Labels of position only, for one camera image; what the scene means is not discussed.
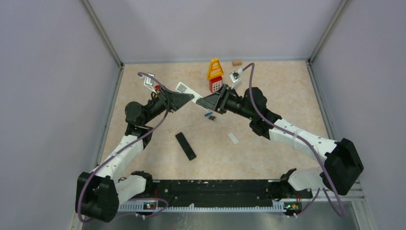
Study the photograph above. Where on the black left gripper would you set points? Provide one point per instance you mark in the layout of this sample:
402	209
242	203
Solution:
174	101

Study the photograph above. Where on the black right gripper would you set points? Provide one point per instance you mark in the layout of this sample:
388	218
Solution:
212	101

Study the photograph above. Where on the white air conditioner remote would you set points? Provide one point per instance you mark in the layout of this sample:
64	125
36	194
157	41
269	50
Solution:
183	88

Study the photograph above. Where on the white remote battery cover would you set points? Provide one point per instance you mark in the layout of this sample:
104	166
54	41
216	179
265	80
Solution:
233	138

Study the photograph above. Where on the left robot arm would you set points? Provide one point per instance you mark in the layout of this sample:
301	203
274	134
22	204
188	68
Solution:
100	192

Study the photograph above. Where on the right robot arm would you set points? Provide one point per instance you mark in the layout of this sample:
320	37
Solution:
339	162

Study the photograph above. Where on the black TV remote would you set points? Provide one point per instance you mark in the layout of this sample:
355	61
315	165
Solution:
185	146

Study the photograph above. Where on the red window toy block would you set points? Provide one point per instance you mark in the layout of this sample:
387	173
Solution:
215	83

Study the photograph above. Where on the small wooden cube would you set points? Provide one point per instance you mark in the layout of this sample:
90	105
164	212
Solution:
236	63

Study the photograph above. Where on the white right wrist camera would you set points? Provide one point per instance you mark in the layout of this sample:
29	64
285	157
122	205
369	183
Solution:
235	77

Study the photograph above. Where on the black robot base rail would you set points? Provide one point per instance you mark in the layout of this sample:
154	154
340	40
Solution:
217	196

